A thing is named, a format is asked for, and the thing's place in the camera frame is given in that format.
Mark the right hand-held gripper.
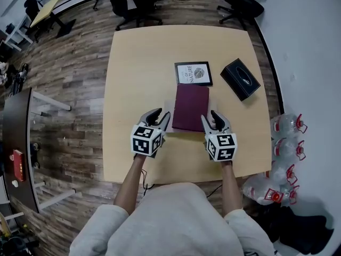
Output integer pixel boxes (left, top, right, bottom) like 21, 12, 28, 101
200, 110, 238, 163

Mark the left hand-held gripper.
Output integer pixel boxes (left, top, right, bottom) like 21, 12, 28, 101
129, 107, 172, 159

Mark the maroon book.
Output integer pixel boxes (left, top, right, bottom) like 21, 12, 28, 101
172, 84, 210, 133

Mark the person's right forearm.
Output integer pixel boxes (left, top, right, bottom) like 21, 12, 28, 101
220, 160, 245, 214

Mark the person's left forearm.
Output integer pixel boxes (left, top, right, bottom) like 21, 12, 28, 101
113, 155, 147, 215

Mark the light wooden table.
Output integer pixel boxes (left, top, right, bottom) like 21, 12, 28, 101
102, 24, 273, 185

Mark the black tissue box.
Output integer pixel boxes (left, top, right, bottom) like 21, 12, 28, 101
220, 58, 261, 102

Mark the black framed picture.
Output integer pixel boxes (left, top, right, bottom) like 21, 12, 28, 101
174, 61, 214, 87

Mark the person's beige clothing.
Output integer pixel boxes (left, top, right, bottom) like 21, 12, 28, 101
68, 182, 275, 256

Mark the dark brown table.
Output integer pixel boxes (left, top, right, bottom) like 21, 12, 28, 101
2, 87, 83, 214

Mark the red box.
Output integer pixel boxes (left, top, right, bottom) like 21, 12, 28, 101
12, 148, 27, 182

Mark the small yellow table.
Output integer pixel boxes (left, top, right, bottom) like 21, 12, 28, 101
29, 0, 77, 39

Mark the white desk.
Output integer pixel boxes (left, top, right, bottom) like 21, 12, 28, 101
0, 14, 34, 52

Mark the black cable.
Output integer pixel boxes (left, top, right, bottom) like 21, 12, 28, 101
206, 184, 223, 198
141, 169, 155, 197

